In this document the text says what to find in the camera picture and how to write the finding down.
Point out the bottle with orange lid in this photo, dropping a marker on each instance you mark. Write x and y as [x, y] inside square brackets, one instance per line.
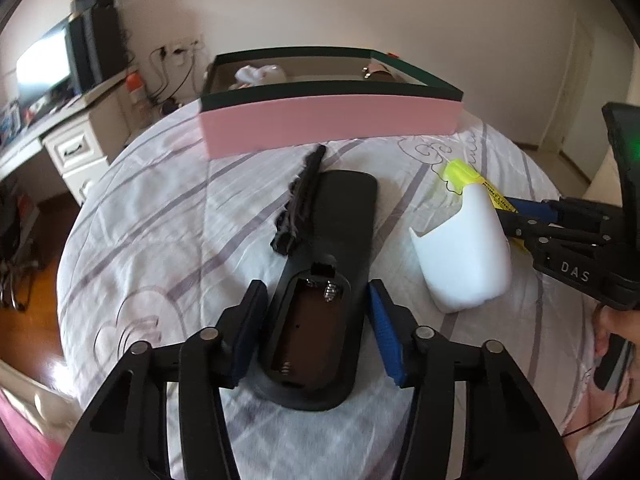
[136, 92]

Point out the white crumpled packet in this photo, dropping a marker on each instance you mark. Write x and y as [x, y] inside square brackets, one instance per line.
[250, 74]

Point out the white wall sockets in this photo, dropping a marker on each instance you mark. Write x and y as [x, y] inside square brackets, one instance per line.
[177, 50]

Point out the white drawer unit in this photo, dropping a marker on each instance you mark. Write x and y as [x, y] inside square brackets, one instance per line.
[75, 160]

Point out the white door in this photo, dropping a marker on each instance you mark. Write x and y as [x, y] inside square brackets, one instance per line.
[595, 110]

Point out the blue white box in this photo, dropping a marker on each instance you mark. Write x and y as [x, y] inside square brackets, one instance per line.
[10, 122]

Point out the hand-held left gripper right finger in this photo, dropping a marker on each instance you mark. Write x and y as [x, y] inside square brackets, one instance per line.
[387, 335]

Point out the pink box with dark rim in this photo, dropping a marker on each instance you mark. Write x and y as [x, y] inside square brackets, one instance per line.
[325, 120]

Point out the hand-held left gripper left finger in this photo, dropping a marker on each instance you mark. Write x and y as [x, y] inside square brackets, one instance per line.
[246, 340]

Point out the white striped cloth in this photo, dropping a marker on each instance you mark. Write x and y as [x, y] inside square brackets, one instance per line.
[175, 220]

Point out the black office chair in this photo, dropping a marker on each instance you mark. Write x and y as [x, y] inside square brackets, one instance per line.
[15, 230]

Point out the white plastic container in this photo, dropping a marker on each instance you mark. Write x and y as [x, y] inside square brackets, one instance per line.
[465, 255]

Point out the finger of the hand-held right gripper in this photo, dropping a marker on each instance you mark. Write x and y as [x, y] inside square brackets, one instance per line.
[530, 232]
[535, 209]

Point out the person's right hand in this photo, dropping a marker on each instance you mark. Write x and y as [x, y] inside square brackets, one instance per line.
[604, 325]

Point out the pink printed blanket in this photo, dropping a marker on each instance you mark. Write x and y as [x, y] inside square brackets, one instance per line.
[615, 450]

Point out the yellow highlighter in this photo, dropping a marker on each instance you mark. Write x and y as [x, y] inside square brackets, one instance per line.
[460, 172]

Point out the black remote control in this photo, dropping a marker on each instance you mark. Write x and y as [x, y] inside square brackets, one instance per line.
[345, 210]

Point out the black battery cover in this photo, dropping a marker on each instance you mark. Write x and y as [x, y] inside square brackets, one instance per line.
[300, 200]

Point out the white desk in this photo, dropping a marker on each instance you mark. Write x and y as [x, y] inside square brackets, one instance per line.
[15, 157]

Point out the computer monitor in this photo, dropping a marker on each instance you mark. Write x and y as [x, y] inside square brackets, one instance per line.
[42, 67]

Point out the black computer tower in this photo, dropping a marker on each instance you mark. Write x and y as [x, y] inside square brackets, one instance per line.
[95, 45]

